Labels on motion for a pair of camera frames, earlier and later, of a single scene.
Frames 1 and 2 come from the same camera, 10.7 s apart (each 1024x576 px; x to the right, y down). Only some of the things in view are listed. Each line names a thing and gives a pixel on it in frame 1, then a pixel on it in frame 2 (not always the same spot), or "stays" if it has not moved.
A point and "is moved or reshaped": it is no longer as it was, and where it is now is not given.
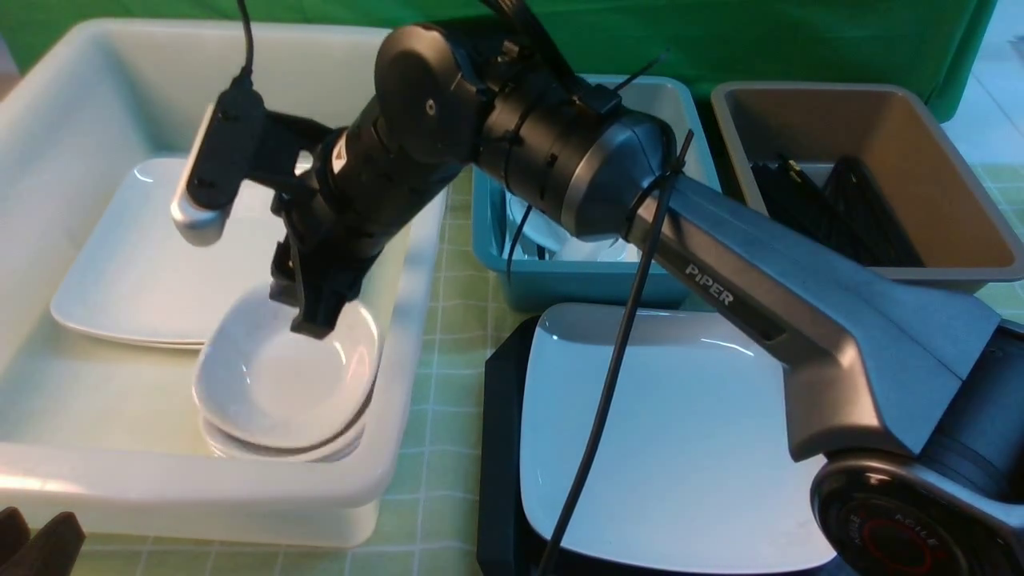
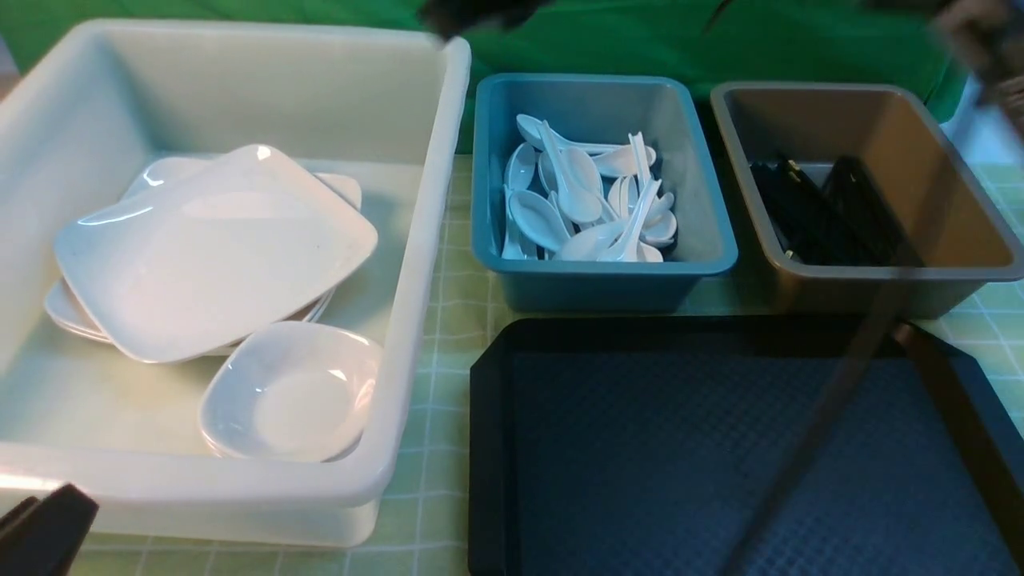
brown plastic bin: x=871 y=173 stays
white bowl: x=263 y=383 is moved or reshaped
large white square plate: x=693 y=466 → x=210 y=253
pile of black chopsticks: x=845 y=214 stays
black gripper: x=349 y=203 → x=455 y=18
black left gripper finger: x=14 y=530 → x=13 y=518
